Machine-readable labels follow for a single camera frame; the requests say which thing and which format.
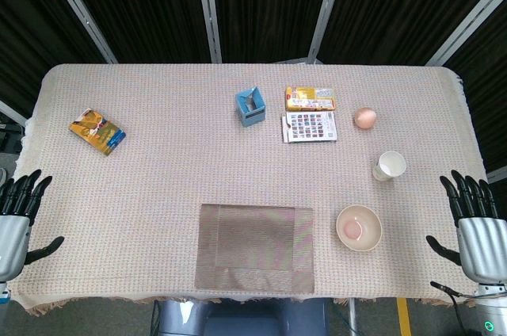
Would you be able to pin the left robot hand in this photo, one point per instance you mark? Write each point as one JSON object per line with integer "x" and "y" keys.
{"x": 14, "y": 241}

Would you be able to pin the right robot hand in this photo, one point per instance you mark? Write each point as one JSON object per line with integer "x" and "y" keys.
{"x": 483, "y": 245}

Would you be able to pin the light brown bowl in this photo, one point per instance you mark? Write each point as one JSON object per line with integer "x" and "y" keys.
{"x": 358, "y": 229}

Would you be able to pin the brown woven placemat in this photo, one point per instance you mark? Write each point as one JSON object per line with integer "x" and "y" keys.
{"x": 253, "y": 249}

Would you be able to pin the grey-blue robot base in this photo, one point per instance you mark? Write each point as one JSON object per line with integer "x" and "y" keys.
{"x": 237, "y": 318}

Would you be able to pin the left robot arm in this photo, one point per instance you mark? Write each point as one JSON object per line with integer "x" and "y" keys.
{"x": 3, "y": 292}

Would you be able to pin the white floral paper cup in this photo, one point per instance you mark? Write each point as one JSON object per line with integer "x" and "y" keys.
{"x": 390, "y": 165}

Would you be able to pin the orange and blue packet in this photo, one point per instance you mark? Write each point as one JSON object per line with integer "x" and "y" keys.
{"x": 97, "y": 132}

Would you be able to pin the metal table leg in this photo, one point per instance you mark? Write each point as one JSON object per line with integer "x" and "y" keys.
{"x": 351, "y": 318}

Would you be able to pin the dark pleated curtain panel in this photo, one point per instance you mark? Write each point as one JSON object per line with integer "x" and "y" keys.
{"x": 487, "y": 94}
{"x": 396, "y": 7}
{"x": 138, "y": 7}
{"x": 31, "y": 35}
{"x": 269, "y": 7}

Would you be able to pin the beige woven tablecloth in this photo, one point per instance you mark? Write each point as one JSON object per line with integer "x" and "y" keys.
{"x": 158, "y": 177}

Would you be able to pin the pink round object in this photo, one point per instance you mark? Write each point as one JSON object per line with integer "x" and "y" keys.
{"x": 365, "y": 118}

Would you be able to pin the white box with colour swatches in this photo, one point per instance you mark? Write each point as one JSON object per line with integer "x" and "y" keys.
{"x": 309, "y": 127}

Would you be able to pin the yellow snack box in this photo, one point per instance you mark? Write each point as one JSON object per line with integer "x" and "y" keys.
{"x": 309, "y": 99}

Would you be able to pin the open light blue carton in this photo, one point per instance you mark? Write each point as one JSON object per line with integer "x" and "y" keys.
{"x": 250, "y": 112}

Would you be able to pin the silver partition post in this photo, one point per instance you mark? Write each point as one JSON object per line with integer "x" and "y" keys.
{"x": 12, "y": 111}
{"x": 498, "y": 176}
{"x": 467, "y": 23}
{"x": 209, "y": 7}
{"x": 325, "y": 11}
{"x": 77, "y": 7}

